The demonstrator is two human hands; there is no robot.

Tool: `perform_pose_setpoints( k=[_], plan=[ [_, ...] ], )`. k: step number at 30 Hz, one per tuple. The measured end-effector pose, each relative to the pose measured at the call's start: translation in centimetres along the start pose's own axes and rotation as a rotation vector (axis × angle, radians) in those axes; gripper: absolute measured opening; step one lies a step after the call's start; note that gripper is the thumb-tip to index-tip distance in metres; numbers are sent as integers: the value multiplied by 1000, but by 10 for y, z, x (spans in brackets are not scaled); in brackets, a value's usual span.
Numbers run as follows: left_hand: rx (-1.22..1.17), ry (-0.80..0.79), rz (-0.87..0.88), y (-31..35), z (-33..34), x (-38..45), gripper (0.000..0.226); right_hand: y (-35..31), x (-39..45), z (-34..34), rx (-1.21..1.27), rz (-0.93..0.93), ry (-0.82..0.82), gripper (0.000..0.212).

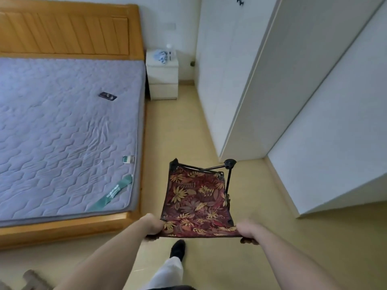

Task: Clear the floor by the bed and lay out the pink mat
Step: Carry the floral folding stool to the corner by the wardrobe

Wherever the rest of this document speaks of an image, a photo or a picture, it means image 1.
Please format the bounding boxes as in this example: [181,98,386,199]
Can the person's left hand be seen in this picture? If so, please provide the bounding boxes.
[139,213,165,242]

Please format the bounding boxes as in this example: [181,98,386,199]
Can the person's right hand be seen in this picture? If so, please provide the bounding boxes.
[235,220,264,246]

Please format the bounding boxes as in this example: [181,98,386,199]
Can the floral folding chair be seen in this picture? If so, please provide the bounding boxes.
[159,158,242,239]

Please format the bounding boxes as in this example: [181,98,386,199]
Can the small wooden stool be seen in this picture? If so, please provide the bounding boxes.
[0,269,56,290]

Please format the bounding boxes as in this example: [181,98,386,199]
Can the white wardrobe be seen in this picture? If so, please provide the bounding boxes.
[193,0,387,163]

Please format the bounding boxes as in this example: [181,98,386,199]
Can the person's left forearm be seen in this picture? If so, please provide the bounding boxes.
[57,220,152,290]

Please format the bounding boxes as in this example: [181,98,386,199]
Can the person's right forearm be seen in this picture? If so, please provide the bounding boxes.
[254,229,342,290]

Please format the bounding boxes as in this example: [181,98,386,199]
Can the person's black left shoe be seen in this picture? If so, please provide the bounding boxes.
[169,239,187,263]

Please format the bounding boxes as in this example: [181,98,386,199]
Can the person's white trousers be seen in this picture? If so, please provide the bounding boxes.
[142,256,197,290]

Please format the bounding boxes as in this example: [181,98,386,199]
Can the white nightstand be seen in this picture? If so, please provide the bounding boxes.
[146,50,179,101]

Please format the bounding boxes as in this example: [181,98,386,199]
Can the green mattress strap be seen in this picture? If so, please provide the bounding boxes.
[87,174,133,212]

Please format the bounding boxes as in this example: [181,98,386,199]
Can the wooden bed frame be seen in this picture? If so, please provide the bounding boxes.
[0,0,147,251]

